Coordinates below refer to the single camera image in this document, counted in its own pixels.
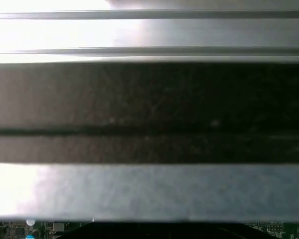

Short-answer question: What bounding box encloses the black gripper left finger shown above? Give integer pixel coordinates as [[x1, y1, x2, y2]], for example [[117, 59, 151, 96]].
[[56, 222, 154, 239]]

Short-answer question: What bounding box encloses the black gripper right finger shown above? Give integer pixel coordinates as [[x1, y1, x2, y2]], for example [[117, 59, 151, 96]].
[[153, 222, 255, 239]]

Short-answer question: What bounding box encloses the green motherboard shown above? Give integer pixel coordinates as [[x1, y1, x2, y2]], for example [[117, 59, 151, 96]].
[[0, 219, 299, 239]]

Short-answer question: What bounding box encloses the black PC case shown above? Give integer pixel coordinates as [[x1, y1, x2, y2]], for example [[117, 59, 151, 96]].
[[0, 56, 299, 224]]

